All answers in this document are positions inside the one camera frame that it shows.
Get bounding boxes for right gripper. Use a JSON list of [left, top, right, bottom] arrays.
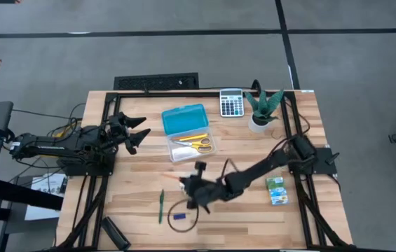
[[179, 174, 225, 214]]

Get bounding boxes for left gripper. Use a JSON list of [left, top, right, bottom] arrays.
[[111, 115, 151, 155]]

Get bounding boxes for orange pencil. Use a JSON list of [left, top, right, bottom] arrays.
[[161, 172, 184, 181]]

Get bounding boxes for yellow handled scissors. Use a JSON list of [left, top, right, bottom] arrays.
[[172, 137, 214, 154]]

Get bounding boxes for yellow marker pen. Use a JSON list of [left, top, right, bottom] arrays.
[[171, 133, 209, 141]]

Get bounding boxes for clear pencil case blue lid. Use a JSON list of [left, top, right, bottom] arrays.
[[161, 103, 217, 164]]

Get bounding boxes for green sticky notes pack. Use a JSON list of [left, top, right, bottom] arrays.
[[266, 176, 289, 207]]

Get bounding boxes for green pen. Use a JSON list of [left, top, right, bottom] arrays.
[[158, 189, 165, 225]]

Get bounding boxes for black perforated floor mat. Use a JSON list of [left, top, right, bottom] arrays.
[[113, 72, 200, 91]]

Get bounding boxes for grey desk calculator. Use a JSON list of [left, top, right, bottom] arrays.
[[219, 87, 245, 118]]

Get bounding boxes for white cardboard box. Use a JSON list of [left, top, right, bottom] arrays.
[[25, 173, 68, 221]]

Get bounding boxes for snake plant in white pot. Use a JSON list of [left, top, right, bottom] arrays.
[[245, 89, 285, 134]]

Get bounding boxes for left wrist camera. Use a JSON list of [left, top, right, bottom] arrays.
[[108, 114, 125, 136]]

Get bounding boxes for black aluminium table frame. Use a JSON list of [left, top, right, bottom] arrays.
[[55, 90, 356, 252]]

